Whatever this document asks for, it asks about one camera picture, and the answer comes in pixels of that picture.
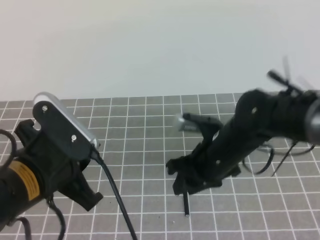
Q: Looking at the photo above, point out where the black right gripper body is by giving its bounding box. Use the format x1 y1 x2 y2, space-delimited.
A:
189 90 278 183

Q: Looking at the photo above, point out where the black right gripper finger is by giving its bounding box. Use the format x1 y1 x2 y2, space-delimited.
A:
172 172 222 195
165 154 198 175

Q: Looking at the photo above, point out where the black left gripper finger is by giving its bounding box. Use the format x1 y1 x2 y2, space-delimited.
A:
56 167 103 212

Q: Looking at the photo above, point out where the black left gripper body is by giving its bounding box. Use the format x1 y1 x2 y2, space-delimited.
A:
13 119 90 200

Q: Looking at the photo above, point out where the black pen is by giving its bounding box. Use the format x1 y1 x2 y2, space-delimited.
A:
183 191 190 217

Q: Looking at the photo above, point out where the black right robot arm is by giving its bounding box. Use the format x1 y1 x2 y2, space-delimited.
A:
166 90 320 195

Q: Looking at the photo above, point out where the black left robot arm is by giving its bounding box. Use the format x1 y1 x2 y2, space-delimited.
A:
0 119 103 228

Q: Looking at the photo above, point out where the grey grid tablecloth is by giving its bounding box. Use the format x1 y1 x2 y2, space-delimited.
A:
0 92 320 240

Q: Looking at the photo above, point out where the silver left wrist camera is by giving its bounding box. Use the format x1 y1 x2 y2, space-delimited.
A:
32 92 100 161

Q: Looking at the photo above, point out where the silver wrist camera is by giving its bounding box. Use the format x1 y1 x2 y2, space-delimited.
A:
32 92 100 161
173 113 223 134

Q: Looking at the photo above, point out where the black camera cable left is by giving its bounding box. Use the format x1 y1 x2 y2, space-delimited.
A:
91 147 138 240

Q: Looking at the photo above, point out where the black camera cable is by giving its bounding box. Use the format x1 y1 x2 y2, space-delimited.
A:
91 147 138 240
241 139 316 176

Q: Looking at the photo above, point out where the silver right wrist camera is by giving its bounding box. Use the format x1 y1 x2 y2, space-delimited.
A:
173 113 223 134

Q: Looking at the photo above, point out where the black camera cable right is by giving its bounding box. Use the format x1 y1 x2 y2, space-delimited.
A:
241 139 316 176

